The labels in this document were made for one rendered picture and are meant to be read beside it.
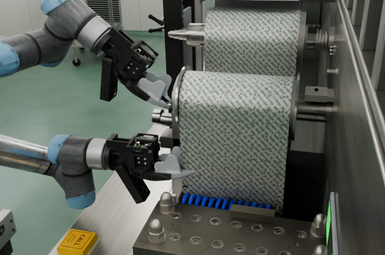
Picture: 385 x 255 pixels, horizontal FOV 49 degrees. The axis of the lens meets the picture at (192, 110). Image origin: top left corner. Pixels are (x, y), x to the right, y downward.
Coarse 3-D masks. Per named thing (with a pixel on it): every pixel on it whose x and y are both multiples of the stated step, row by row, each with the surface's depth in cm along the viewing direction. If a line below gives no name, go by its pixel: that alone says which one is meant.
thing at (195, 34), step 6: (192, 24) 115; (198, 24) 115; (204, 24) 114; (192, 30) 114; (198, 30) 113; (204, 30) 113; (186, 36) 114; (192, 36) 114; (198, 36) 113; (192, 42) 115; (198, 42) 114
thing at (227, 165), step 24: (192, 144) 94; (216, 144) 93; (240, 144) 91; (264, 144) 90; (192, 168) 97; (216, 168) 95; (240, 168) 93; (264, 168) 92; (192, 192) 99; (216, 192) 98; (240, 192) 96; (264, 192) 94
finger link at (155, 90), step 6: (144, 78) 94; (138, 84) 94; (144, 84) 94; (150, 84) 94; (156, 84) 93; (162, 84) 93; (144, 90) 94; (150, 90) 94; (156, 90) 94; (162, 90) 93; (150, 96) 94; (156, 96) 94; (150, 102) 95; (156, 102) 95; (162, 102) 96; (168, 108) 96
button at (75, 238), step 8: (72, 232) 104; (80, 232) 104; (88, 232) 104; (64, 240) 102; (72, 240) 102; (80, 240) 102; (88, 240) 102; (96, 240) 105; (64, 248) 99; (72, 248) 99; (80, 248) 99; (88, 248) 101
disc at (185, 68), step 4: (184, 68) 94; (188, 68) 97; (180, 72) 92; (184, 72) 94; (180, 76) 91; (180, 80) 92; (176, 84) 91; (180, 84) 92; (176, 88) 90; (176, 92) 90; (176, 96) 90; (176, 100) 90; (176, 104) 90; (176, 108) 91; (176, 112) 91; (176, 116) 91; (176, 120) 92
